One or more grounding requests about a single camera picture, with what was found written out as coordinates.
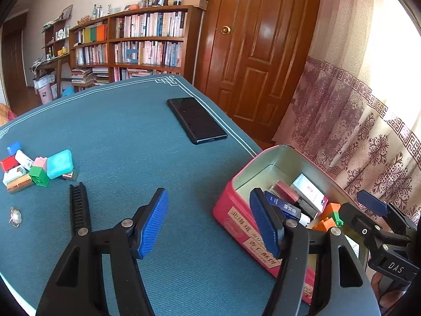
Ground brown wooden door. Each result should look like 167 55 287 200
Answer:
194 0 324 142

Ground wooden side desk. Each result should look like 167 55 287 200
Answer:
33 53 71 99

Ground rows of books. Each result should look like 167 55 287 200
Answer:
74 11 186 83

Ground patterned pink curtain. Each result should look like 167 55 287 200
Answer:
273 0 421 238

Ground small metal keyring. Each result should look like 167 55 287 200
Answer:
9 207 23 228

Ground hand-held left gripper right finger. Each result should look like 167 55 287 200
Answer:
249 187 382 316

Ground cardboard box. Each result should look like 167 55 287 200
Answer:
181 0 208 10

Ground red and white toy block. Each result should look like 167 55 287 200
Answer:
0 155 18 172

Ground yellow blanket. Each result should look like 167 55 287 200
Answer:
0 103 17 124

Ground teal desktop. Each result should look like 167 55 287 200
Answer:
0 74 382 316

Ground small orange toy block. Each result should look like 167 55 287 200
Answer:
312 219 336 233

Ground wooden bookshelf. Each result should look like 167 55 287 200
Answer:
69 5 203 89

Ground navy and white tube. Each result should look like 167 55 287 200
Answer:
265 191 311 228

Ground dark wooden inner door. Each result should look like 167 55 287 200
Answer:
2 29 27 96

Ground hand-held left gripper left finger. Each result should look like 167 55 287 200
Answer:
36 187 169 316

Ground black smartphone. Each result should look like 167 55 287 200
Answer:
167 97 228 145

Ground pink waste bin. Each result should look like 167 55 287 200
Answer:
39 84 53 105

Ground teal plastic case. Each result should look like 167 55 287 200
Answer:
47 149 73 180

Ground stack of magazines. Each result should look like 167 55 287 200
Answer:
71 67 109 88

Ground white plastic tube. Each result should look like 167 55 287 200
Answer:
15 150 35 171

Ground pink and green toy block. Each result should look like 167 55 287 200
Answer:
28 157 51 187

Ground white and red medicine box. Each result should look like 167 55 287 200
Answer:
291 173 329 214

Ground red tin box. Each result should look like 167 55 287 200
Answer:
212 144 375 305

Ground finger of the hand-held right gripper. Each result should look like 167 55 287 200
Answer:
339 202 410 247
357 189 418 238

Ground small wooden shelf unit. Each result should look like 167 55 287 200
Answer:
42 18 71 55

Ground green and orange toy block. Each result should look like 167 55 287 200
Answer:
320 202 344 228

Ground yellow-green carton box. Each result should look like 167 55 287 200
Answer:
344 234 369 264

